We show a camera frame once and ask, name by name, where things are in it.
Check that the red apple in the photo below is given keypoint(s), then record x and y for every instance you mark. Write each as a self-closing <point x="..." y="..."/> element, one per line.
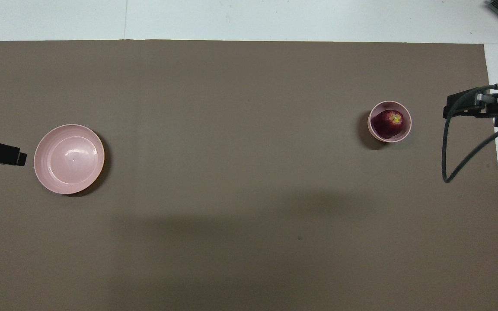
<point x="388" y="123"/>

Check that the pink bowl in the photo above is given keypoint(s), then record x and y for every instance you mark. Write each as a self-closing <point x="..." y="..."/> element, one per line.
<point x="407" y="125"/>

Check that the pink plate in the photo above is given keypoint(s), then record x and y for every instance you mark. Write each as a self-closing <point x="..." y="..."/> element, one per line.
<point x="69" y="160"/>

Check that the brown table mat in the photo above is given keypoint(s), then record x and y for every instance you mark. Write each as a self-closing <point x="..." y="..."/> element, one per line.
<point x="231" y="172"/>

